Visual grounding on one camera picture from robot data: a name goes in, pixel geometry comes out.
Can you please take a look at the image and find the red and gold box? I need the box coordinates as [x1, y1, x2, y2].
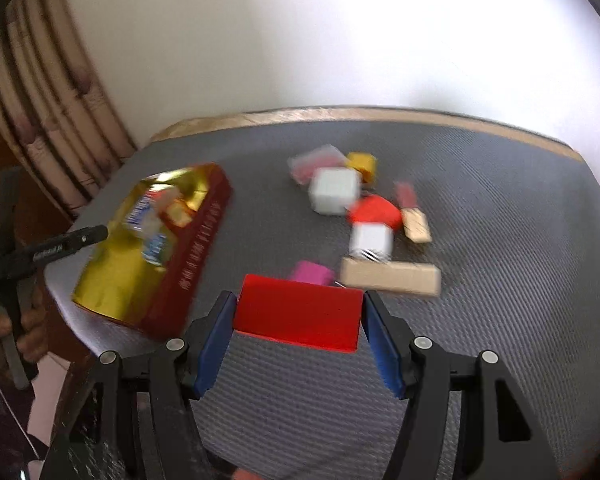
[71, 162, 233, 337]

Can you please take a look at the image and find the small wooden block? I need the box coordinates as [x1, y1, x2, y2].
[401, 207, 433, 244]

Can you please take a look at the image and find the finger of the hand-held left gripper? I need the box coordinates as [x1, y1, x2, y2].
[69, 225, 110, 253]

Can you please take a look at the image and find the person's left hand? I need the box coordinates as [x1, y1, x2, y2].
[0, 285, 48, 366]

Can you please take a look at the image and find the pink block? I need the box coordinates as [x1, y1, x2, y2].
[291, 260, 336, 287]

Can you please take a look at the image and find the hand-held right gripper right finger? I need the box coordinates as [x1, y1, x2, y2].
[361, 289, 561, 480]

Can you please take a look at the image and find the red rectangular block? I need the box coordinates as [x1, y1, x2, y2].
[233, 274, 365, 355]

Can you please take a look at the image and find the long wooden block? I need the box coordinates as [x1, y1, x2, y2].
[340, 257, 442, 296]

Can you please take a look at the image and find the red rounded block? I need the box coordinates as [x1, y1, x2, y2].
[347, 195, 403, 230]

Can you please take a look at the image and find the white cube with striped side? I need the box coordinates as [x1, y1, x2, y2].
[349, 222, 395, 263]

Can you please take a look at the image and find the grey mesh mat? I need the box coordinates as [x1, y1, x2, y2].
[42, 120, 600, 480]

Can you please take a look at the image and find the plain white cube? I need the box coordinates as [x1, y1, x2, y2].
[307, 167, 362, 216]

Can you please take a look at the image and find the clear box with pink contents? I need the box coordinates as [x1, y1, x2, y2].
[287, 144, 346, 187]

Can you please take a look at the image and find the thin red stick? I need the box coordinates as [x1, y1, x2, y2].
[395, 182, 420, 210]

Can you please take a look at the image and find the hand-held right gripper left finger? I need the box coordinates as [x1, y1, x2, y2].
[40, 290, 238, 480]

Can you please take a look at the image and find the striped beige curtain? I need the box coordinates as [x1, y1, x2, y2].
[0, 0, 138, 216]

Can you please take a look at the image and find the yellow cube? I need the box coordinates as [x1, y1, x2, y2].
[346, 152, 378, 183]

